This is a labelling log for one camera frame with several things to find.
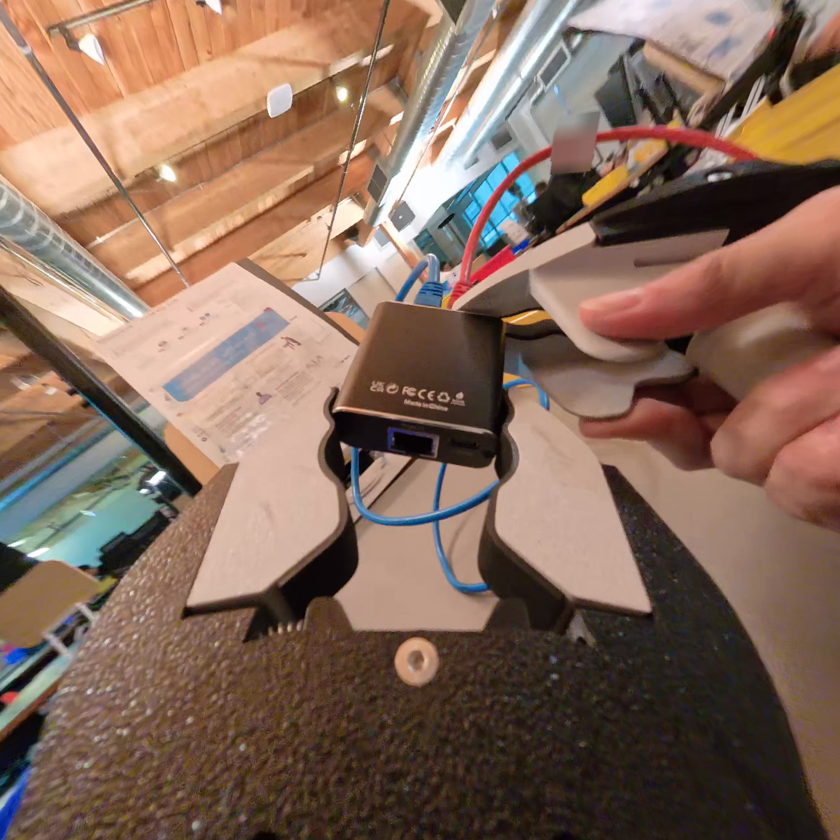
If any spiral metal air duct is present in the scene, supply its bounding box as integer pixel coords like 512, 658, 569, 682
459, 0, 592, 165
377, 0, 500, 217

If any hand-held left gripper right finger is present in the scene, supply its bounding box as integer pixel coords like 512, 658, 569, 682
478, 394, 652, 634

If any printed instruction sheet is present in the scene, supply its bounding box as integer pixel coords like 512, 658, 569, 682
95, 262, 342, 463

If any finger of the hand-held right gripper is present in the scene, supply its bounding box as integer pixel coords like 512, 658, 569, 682
451, 222, 731, 364
518, 333, 698, 421

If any beige board stand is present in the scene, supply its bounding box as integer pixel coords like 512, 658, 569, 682
0, 561, 99, 651

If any red ethernet cable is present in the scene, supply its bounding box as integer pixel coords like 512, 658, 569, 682
456, 128, 762, 309

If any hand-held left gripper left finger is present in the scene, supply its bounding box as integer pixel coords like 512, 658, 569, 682
184, 387, 362, 626

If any black network splitter box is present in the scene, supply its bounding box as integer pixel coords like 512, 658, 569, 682
331, 301, 506, 468

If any person's right hand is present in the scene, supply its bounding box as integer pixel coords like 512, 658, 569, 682
579, 189, 840, 527

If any blue ethernet cable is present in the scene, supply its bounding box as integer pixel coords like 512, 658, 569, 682
350, 252, 551, 595

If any grey desk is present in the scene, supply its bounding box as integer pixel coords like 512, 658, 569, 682
335, 367, 840, 840

